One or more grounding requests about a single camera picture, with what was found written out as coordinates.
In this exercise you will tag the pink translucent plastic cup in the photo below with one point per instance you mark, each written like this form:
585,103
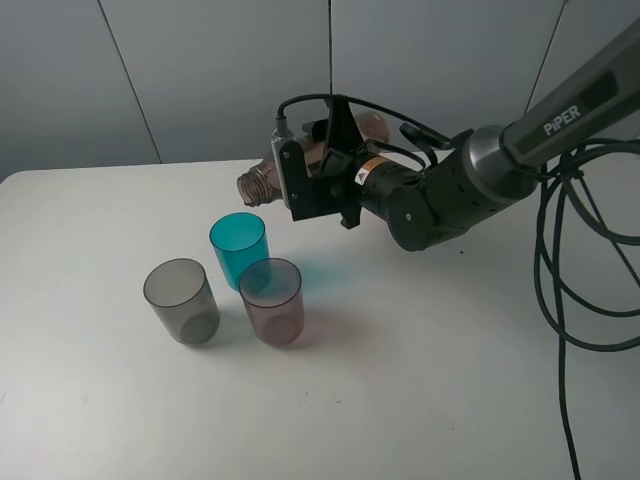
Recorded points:
271,290

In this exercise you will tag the brown translucent plastic bottle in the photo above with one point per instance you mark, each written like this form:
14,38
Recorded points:
261,184

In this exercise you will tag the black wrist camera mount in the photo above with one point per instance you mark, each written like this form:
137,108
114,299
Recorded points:
296,184

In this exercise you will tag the grey translucent plastic cup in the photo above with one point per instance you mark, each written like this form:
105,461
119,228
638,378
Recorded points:
179,293

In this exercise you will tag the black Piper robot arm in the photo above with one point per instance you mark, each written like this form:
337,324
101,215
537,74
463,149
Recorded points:
464,180

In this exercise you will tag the teal translucent plastic cup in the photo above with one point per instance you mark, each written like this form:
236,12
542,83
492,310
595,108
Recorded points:
239,240

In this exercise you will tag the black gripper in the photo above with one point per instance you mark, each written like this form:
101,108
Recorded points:
347,183

